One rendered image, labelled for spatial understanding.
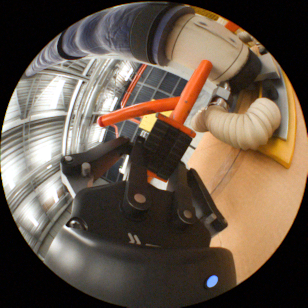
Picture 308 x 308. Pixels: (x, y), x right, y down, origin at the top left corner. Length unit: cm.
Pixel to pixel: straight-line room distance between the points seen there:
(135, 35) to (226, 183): 29
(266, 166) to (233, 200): 7
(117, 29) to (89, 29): 9
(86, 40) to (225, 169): 41
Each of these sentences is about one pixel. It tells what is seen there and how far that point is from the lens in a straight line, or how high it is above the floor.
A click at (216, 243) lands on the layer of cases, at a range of 85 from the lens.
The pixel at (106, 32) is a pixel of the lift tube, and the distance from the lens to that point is 24.
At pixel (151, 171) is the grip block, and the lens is 15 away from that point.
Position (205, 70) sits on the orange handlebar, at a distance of 18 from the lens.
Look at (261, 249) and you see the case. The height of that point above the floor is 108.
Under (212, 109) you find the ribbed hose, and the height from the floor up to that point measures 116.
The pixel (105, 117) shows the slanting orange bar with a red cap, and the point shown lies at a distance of 19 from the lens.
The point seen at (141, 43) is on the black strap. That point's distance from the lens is 20.
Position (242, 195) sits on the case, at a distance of 17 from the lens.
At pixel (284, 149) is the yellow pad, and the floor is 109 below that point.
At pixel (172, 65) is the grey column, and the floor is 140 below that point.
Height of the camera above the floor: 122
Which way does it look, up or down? 4 degrees down
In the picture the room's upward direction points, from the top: 64 degrees counter-clockwise
